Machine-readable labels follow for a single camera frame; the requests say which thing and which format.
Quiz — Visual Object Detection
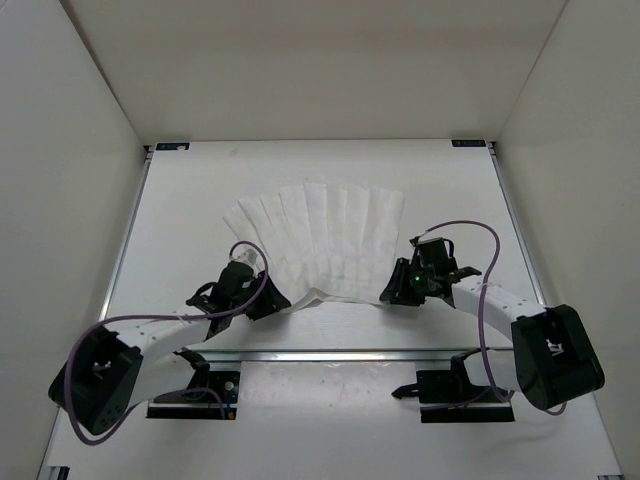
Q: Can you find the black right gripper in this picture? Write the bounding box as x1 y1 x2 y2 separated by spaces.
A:
380 259 434 306

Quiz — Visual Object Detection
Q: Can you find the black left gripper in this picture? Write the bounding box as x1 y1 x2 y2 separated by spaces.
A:
232 269 291 320

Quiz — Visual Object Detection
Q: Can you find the white pleated skirt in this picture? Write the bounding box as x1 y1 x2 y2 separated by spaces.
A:
223 183 405 312

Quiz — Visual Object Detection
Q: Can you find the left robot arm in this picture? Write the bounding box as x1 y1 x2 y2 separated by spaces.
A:
48 261 291 446

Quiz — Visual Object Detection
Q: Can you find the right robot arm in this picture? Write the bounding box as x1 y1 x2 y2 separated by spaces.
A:
380 238 605 410

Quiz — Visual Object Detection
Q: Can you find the right blue corner label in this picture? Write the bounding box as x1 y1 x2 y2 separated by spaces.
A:
451 139 486 148

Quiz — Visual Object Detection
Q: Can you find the blue corner label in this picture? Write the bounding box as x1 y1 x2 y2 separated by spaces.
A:
451 139 486 148
155 142 190 151

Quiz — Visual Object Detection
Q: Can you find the left blue corner label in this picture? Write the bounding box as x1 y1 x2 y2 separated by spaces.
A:
155 142 190 151

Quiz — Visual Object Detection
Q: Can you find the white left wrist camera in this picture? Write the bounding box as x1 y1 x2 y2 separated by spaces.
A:
229 241 259 274

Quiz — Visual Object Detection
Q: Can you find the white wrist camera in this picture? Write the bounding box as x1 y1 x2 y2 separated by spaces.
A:
229 241 259 274
409 235 430 250

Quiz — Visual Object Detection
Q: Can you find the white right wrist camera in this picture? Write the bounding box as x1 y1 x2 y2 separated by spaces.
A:
409 235 430 250

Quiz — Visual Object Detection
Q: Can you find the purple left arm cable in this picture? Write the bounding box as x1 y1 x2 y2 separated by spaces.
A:
64 241 274 446

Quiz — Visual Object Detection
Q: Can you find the aluminium table edge rail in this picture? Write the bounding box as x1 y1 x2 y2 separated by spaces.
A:
110 348 517 365

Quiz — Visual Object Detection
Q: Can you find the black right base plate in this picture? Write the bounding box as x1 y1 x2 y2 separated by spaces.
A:
391 370 515 424

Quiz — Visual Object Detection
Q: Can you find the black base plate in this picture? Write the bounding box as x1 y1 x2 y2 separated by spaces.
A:
391 370 515 424
146 363 241 421

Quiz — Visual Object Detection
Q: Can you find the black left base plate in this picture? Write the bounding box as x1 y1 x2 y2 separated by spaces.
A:
146 363 241 421

